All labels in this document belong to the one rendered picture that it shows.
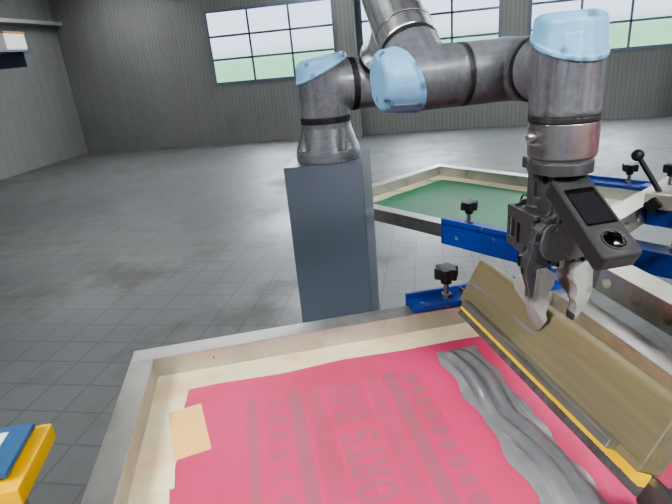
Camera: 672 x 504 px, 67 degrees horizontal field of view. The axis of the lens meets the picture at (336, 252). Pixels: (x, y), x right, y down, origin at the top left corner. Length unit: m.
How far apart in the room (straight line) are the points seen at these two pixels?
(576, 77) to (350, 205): 0.67
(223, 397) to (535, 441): 0.44
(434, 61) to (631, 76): 9.58
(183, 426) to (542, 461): 0.48
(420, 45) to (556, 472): 0.51
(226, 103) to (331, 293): 9.15
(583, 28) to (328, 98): 0.67
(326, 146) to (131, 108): 10.08
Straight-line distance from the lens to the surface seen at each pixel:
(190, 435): 0.77
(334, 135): 1.15
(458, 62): 0.63
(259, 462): 0.70
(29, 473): 0.83
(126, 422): 0.77
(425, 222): 1.39
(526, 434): 0.72
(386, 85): 0.61
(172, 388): 0.87
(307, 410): 0.76
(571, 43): 0.59
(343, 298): 1.24
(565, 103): 0.59
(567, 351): 0.65
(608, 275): 0.99
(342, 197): 1.15
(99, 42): 11.33
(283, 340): 0.87
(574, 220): 0.59
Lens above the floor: 1.42
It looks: 21 degrees down
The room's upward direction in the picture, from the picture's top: 5 degrees counter-clockwise
